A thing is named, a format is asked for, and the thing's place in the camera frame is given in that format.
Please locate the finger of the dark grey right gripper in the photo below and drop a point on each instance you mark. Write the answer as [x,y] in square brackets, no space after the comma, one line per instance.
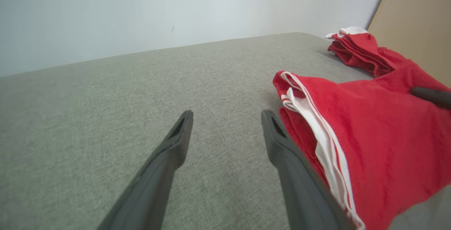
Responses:
[433,96]

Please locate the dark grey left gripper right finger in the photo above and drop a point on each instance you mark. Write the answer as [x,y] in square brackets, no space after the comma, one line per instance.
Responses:
[299,187]

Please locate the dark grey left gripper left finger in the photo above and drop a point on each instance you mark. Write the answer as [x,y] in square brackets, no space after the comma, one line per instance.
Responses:
[158,177]

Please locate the red jersey with white sleeves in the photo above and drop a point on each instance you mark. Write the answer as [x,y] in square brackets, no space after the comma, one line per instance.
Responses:
[380,135]

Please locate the red shorts with white stripes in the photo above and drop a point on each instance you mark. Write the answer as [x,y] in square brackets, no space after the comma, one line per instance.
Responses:
[363,52]

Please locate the light brown wooden board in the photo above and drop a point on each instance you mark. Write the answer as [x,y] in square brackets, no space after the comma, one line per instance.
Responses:
[419,18]

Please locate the grey fabric sofa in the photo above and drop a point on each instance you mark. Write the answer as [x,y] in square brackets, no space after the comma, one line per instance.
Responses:
[123,89]

